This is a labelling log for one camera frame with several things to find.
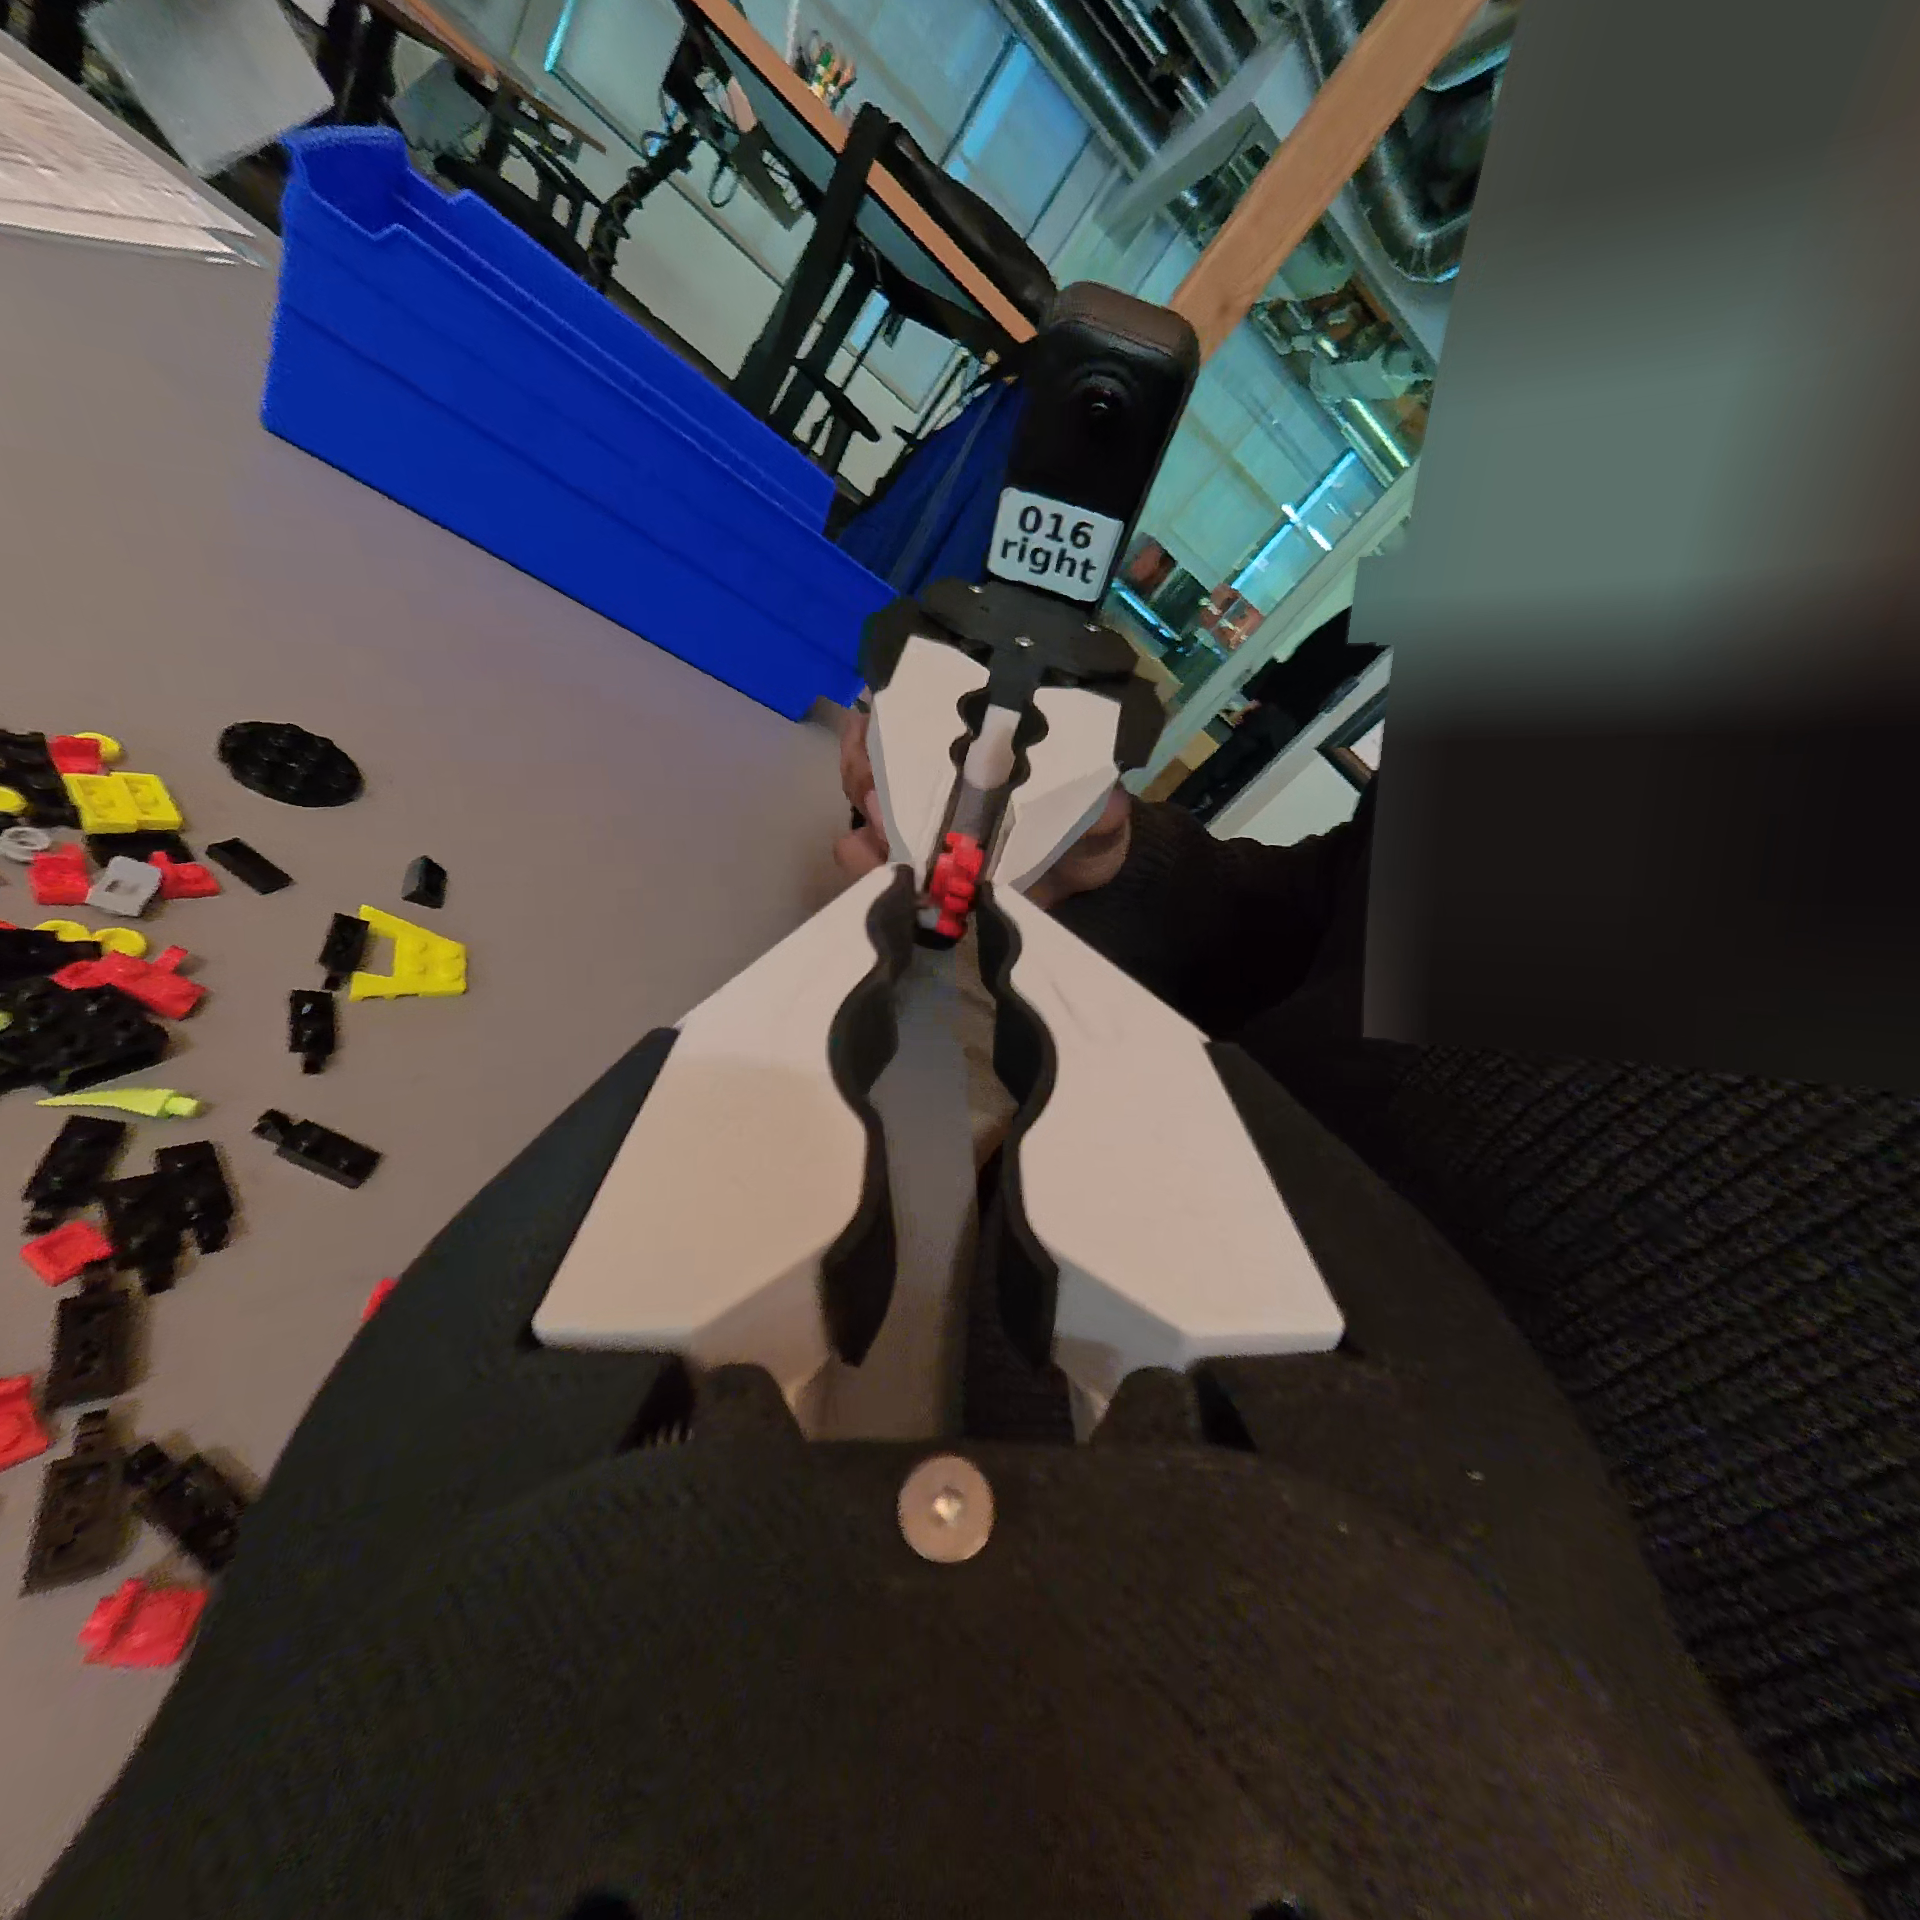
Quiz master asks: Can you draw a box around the yellow wedge lego plate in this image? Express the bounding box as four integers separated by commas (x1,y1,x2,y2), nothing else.
348,904,470,1002

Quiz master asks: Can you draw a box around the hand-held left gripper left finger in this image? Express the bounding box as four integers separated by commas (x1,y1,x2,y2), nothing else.
531,864,919,1443

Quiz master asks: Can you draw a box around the blue plastic bin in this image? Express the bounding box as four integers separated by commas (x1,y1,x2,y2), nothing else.
839,383,1038,603
258,124,899,726

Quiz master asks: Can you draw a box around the red and black lego assembly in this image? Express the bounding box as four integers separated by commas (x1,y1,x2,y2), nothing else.
917,832,990,945

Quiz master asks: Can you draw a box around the pile of loose lego pieces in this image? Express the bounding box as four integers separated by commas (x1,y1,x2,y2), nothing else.
0,726,383,1671

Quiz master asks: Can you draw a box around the small black round lego plate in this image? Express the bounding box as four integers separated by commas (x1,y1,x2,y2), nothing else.
216,720,366,810

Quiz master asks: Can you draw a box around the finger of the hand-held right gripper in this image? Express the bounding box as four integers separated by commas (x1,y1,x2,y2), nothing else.
1011,683,1133,902
869,637,992,872

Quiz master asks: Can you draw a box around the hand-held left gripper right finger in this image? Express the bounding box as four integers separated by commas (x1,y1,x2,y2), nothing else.
965,885,1345,1447

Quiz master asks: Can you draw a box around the person's right hand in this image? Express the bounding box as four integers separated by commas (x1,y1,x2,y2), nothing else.
832,705,1138,912

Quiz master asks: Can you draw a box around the person's dark knit sweater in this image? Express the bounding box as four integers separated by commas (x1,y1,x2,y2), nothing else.
1244,1034,1920,1920

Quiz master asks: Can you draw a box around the wood edged black desk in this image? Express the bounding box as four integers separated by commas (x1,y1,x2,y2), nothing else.
359,0,708,288
665,0,1059,452

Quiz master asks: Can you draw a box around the wooden beam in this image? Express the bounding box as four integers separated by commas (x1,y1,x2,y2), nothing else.
1169,0,1488,354

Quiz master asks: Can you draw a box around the lego instruction booklet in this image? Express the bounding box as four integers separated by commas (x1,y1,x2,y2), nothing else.
0,44,264,270

